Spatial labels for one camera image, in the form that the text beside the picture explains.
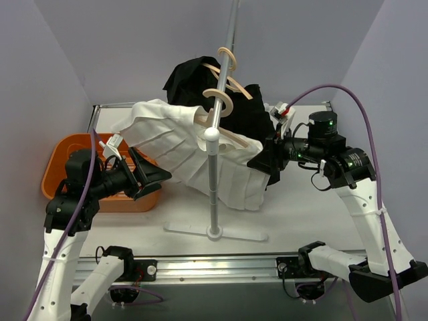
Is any white pleated skirt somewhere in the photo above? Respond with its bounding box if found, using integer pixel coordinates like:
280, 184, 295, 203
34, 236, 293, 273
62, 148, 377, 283
111, 99, 270, 211

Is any beige wooden hanger front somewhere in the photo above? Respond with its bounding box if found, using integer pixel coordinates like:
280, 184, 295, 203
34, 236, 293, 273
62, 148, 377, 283
193, 88, 261, 149

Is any beige wooden hanger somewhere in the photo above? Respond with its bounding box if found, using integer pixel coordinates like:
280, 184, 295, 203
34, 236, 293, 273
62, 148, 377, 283
193, 88, 261, 149
202, 47, 253, 100

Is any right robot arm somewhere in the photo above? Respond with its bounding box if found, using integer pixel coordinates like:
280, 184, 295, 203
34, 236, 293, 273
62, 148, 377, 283
247, 108, 427, 303

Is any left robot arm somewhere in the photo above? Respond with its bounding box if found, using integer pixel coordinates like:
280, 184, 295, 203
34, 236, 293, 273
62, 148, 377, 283
24, 148, 172, 320

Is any beige wooden hanger rear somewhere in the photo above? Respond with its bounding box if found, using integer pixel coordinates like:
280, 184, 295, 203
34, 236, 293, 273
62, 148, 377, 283
202, 47, 253, 100

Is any black garment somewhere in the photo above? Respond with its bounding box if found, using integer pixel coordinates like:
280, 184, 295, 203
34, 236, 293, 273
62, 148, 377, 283
163, 56, 285, 187

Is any orange plastic basket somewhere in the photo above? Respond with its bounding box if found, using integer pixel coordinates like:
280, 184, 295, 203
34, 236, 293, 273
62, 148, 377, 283
41, 133, 160, 213

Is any silver clothes rack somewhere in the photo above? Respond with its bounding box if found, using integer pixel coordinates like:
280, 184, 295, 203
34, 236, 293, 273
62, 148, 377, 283
164, 1, 268, 242

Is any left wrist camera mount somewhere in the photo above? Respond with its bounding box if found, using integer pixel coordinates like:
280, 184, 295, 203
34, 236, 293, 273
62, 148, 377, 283
98, 134, 123, 160

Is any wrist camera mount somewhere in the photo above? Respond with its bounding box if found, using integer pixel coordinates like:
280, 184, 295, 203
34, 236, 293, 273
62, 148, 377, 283
264, 102, 296, 138
98, 134, 123, 160

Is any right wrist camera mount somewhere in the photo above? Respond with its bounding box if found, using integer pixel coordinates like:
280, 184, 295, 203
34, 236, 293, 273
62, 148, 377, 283
264, 102, 296, 138

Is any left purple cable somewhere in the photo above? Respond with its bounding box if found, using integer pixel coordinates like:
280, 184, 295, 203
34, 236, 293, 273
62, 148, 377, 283
21, 130, 165, 321

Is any purple cable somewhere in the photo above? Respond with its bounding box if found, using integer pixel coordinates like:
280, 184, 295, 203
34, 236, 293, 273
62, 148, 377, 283
21, 130, 165, 321
287, 84, 407, 321

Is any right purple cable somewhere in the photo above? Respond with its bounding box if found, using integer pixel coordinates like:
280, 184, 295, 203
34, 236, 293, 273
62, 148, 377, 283
287, 84, 407, 321

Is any aluminium mounting rail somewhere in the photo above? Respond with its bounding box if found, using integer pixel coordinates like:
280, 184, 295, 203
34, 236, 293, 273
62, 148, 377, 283
72, 255, 368, 287

